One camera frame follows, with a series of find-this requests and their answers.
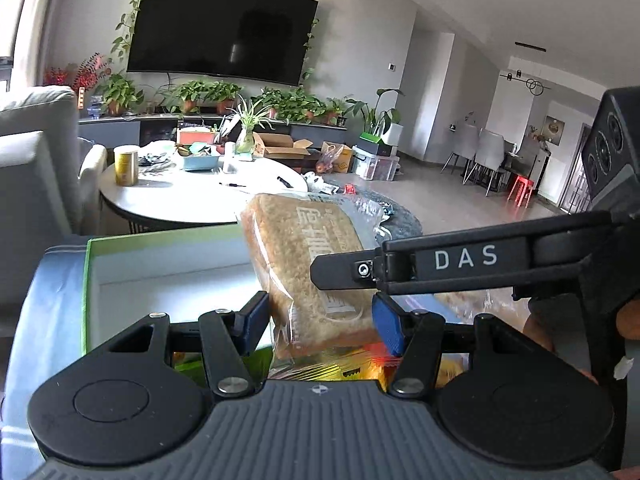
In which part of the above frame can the spider plant in glass vase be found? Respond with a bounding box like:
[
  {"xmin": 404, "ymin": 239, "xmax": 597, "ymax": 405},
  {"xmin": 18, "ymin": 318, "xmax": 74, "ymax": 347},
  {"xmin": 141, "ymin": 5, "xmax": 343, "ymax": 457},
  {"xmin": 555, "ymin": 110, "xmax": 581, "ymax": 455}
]
[{"xmin": 220, "ymin": 97, "xmax": 273, "ymax": 156}]

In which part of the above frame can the orange plastic bag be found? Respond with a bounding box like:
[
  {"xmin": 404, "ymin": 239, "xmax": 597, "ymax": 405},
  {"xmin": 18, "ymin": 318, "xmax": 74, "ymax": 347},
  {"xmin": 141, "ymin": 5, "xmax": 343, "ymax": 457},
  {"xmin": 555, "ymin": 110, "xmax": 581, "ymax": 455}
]
[{"xmin": 315, "ymin": 142, "xmax": 353, "ymax": 176}]

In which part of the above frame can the green hanging vine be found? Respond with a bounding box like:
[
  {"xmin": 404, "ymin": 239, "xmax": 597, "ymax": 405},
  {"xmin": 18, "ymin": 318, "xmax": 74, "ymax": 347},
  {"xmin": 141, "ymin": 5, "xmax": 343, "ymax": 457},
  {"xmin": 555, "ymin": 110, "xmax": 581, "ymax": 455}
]
[{"xmin": 111, "ymin": 0, "xmax": 323, "ymax": 86}]

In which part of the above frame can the yellow snack packet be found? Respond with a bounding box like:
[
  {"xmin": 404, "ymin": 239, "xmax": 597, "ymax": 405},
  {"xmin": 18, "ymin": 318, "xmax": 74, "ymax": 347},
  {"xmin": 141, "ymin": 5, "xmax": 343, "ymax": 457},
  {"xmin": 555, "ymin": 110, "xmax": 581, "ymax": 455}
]
[{"xmin": 310, "ymin": 345, "xmax": 471, "ymax": 392}]

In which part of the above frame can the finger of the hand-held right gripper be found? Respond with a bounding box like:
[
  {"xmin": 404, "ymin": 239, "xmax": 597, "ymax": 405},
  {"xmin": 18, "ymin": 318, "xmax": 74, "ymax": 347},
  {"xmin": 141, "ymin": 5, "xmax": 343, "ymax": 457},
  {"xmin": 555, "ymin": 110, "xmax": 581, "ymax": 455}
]
[{"xmin": 310, "ymin": 210, "xmax": 618, "ymax": 297}]

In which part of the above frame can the black wall television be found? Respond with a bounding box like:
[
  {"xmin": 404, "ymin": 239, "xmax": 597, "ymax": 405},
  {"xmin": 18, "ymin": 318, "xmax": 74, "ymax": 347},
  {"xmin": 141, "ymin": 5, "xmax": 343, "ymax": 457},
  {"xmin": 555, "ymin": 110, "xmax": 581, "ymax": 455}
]
[{"xmin": 126, "ymin": 0, "xmax": 320, "ymax": 87}]

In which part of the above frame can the open brown cardboard box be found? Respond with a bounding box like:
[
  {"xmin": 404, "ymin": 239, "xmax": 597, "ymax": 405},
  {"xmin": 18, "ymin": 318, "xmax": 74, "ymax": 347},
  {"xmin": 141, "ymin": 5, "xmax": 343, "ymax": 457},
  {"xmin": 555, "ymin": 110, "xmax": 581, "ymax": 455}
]
[{"xmin": 252, "ymin": 132, "xmax": 313, "ymax": 161}]

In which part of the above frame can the grey sofa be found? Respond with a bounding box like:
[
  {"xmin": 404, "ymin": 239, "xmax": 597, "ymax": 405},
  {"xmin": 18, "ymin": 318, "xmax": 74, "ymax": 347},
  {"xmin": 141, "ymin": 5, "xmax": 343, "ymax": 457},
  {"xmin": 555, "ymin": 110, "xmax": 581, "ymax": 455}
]
[{"xmin": 0, "ymin": 85, "xmax": 108, "ymax": 341}]

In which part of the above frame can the black ring pendant lamp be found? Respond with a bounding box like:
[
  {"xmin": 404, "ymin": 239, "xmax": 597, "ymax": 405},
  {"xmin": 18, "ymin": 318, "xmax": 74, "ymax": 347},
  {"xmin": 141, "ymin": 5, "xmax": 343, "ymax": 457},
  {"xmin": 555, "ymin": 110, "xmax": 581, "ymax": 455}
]
[{"xmin": 500, "ymin": 67, "xmax": 553, "ymax": 98}]

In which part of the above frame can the large leaf plant white pot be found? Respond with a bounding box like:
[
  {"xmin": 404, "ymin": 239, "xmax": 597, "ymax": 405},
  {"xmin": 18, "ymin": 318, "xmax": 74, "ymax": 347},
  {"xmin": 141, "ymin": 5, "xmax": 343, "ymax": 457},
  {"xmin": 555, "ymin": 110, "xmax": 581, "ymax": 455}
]
[{"xmin": 345, "ymin": 87, "xmax": 405, "ymax": 156}]

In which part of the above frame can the yellow can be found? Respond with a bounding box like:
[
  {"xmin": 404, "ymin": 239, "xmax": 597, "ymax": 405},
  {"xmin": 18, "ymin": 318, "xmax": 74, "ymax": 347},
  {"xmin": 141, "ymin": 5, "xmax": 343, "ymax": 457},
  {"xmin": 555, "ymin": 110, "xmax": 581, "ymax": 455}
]
[{"xmin": 114, "ymin": 145, "xmax": 142, "ymax": 187}]

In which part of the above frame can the grey television cabinet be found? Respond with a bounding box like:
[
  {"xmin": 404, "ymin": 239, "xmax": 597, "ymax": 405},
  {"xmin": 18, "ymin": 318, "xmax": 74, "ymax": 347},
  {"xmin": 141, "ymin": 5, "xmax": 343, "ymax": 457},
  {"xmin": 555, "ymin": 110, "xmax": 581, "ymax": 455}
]
[{"xmin": 77, "ymin": 112, "xmax": 351, "ymax": 151}]

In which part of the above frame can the green snack packet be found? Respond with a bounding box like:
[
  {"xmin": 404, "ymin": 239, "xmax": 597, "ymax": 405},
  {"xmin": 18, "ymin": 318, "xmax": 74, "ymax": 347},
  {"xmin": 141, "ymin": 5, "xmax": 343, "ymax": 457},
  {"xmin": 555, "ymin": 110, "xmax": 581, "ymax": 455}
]
[{"xmin": 172, "ymin": 351, "xmax": 273, "ymax": 386}]

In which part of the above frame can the pink box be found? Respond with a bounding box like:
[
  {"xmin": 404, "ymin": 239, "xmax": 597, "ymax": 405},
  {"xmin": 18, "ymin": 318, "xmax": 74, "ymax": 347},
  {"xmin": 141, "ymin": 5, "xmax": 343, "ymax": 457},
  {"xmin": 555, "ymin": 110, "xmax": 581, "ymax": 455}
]
[{"xmin": 177, "ymin": 129, "xmax": 218, "ymax": 146}]

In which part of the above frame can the clear storage bin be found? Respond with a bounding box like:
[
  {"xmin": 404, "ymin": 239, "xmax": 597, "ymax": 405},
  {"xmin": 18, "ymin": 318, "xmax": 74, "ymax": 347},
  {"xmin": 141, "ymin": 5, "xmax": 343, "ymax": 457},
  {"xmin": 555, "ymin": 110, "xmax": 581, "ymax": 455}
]
[{"xmin": 352, "ymin": 145, "xmax": 401, "ymax": 181}]

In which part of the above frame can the red stool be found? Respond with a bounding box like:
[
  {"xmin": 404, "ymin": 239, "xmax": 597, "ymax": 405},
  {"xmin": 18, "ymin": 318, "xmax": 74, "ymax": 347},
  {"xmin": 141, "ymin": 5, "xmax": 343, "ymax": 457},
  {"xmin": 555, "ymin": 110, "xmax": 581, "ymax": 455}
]
[{"xmin": 506, "ymin": 175, "xmax": 536, "ymax": 208}]

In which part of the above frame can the potted green plant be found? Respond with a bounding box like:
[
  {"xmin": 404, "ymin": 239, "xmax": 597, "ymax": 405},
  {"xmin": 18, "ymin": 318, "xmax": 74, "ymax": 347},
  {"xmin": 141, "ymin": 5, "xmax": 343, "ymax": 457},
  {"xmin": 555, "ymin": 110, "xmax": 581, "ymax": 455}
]
[
  {"xmin": 257, "ymin": 87, "xmax": 293, "ymax": 121},
  {"xmin": 327, "ymin": 97, "xmax": 351, "ymax": 126},
  {"xmin": 207, "ymin": 81, "xmax": 242, "ymax": 115},
  {"xmin": 172, "ymin": 80, "xmax": 211, "ymax": 115},
  {"xmin": 97, "ymin": 74, "xmax": 143, "ymax": 117},
  {"xmin": 290, "ymin": 89, "xmax": 326, "ymax": 123}
]

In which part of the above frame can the red flower decoration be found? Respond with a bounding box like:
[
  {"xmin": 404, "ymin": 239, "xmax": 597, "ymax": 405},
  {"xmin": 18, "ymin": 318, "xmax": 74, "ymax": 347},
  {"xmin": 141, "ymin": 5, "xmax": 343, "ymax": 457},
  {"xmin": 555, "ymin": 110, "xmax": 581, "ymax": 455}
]
[{"xmin": 44, "ymin": 52, "xmax": 111, "ymax": 93}]

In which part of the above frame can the blue striped tablecloth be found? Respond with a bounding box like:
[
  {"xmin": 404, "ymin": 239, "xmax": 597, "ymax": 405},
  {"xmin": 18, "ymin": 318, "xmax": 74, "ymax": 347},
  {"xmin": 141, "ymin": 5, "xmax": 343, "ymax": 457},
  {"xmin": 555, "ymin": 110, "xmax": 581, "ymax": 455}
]
[{"xmin": 0, "ymin": 244, "xmax": 531, "ymax": 461}]

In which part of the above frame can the white round table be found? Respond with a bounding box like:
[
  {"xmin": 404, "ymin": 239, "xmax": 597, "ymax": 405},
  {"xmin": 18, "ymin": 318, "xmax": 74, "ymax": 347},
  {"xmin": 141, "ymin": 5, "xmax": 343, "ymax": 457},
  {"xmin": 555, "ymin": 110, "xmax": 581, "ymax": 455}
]
[{"xmin": 98, "ymin": 157, "xmax": 308, "ymax": 226}]

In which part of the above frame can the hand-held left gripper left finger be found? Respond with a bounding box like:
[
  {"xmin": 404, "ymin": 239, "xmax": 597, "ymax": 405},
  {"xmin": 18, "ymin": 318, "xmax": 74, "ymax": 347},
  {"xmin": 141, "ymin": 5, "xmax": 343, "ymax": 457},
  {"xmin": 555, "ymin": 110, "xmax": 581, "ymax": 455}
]
[{"xmin": 87, "ymin": 291, "xmax": 273, "ymax": 401}]

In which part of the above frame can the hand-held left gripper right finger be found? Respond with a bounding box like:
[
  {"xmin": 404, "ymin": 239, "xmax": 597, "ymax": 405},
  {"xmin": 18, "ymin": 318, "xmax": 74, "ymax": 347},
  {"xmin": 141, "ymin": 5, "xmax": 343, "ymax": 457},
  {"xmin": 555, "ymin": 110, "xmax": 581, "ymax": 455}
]
[{"xmin": 371, "ymin": 294, "xmax": 553, "ymax": 401}]

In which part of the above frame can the blue plastic basket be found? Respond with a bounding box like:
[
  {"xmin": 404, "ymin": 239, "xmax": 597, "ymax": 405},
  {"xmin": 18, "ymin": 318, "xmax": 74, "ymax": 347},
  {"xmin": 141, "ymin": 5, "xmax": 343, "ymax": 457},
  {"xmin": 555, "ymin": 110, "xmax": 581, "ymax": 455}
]
[{"xmin": 180, "ymin": 152, "xmax": 221, "ymax": 172}]

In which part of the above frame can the grey dining chair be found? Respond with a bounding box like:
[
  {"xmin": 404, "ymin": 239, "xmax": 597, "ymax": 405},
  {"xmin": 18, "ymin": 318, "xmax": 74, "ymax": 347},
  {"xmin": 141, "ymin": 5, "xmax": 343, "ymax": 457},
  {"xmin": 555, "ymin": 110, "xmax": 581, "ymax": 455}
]
[
  {"xmin": 462, "ymin": 129, "xmax": 506, "ymax": 196},
  {"xmin": 441, "ymin": 122, "xmax": 478, "ymax": 176}
]

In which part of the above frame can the green and black box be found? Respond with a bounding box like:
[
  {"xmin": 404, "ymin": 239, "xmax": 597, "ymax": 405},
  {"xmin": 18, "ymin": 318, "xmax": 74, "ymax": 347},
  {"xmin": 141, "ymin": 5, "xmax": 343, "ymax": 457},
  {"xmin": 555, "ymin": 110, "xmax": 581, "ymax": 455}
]
[{"xmin": 359, "ymin": 132, "xmax": 396, "ymax": 157}]

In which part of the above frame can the person's right hand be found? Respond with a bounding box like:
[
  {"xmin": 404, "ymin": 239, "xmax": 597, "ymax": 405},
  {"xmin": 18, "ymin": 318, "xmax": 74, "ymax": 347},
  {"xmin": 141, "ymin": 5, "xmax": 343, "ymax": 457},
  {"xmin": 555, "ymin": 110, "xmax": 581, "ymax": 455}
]
[{"xmin": 522, "ymin": 296, "xmax": 599, "ymax": 385}]

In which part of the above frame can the brown bread snack packet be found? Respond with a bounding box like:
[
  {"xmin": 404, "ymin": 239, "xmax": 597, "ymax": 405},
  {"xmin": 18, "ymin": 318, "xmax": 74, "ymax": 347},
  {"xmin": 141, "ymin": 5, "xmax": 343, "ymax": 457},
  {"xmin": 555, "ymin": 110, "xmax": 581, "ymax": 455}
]
[{"xmin": 240, "ymin": 192, "xmax": 396, "ymax": 376}]

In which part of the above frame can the green cardboard box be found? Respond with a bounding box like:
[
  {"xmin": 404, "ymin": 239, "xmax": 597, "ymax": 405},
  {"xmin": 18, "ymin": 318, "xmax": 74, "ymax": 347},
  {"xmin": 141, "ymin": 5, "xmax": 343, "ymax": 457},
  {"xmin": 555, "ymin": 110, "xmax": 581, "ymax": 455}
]
[{"xmin": 80, "ymin": 224, "xmax": 473, "ymax": 396}]

